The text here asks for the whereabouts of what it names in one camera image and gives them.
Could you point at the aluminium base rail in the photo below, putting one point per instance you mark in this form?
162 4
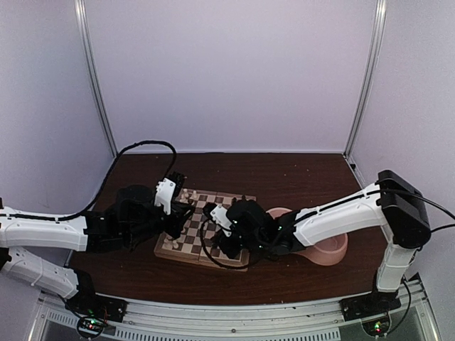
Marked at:
311 320

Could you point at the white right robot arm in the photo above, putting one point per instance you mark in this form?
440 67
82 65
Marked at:
391 201

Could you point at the white chess pieces row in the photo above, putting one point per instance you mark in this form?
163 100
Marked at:
178 226

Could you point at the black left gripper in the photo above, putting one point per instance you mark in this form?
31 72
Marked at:
179 209

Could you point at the aluminium frame post right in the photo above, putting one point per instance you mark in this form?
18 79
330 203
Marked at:
377 34

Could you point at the pink plastic double bowl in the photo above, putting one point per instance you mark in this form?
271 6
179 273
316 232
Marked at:
327 252

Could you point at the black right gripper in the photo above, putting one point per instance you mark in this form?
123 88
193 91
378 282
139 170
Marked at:
223 245

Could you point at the aluminium frame post left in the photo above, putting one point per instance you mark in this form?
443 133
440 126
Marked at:
83 26

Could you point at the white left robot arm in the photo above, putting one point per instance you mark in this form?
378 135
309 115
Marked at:
23 233

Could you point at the aluminium frame post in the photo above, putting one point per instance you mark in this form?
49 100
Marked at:
377 34
83 26

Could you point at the wooden chess board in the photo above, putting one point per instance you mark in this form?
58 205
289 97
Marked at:
187 247

